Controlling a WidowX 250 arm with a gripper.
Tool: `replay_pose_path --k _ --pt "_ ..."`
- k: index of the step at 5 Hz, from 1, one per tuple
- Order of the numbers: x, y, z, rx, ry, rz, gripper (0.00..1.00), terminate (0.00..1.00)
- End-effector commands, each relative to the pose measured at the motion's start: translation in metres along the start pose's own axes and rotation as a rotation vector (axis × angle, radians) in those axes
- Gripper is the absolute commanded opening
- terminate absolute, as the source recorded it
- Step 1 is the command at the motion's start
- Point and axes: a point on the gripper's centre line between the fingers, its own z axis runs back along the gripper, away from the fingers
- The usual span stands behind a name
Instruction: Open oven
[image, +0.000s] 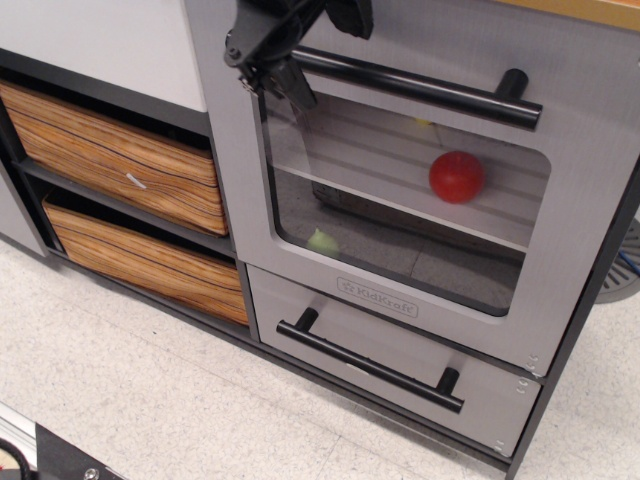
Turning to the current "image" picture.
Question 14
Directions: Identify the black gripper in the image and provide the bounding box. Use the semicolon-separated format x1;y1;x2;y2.
224;0;374;111

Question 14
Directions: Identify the black oven door handle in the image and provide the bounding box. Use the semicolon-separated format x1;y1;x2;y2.
293;47;543;131

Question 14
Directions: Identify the grey toy oven door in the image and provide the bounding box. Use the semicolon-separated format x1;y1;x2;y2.
185;1;639;374

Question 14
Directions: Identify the white oven shelf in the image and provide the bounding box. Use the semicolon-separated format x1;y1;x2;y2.
267;105;551;251

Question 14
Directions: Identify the grey lower oven drawer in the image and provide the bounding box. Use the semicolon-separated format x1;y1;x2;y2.
248;267;541;456

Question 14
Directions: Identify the red toy tomato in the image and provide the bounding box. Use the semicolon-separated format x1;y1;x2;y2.
429;151;486;204

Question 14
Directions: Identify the green toy pear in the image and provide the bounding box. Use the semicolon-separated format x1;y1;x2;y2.
306;228;340;259

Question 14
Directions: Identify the dark toy kitchen cabinet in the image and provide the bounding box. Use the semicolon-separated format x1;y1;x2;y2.
1;1;639;479

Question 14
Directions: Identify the upper wood-pattern storage bin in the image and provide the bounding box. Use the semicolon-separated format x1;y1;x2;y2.
1;81;229;236

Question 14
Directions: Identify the wood-pattern storage bin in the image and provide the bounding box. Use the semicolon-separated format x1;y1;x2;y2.
42;190;249;326
1;81;229;236

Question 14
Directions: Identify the lower wood-pattern storage bin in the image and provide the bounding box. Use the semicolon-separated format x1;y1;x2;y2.
42;190;249;326

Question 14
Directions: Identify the grey round chair base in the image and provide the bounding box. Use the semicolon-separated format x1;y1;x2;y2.
596;219;639;304

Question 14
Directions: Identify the blue cable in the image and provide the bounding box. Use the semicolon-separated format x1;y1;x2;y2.
618;248;640;277

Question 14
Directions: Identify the black drawer handle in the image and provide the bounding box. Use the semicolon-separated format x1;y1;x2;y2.
276;308;464;414

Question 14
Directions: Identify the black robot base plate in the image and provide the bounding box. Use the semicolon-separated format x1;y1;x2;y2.
35;424;123;480

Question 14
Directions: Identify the black base cable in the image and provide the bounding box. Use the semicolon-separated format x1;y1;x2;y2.
0;437;39;480

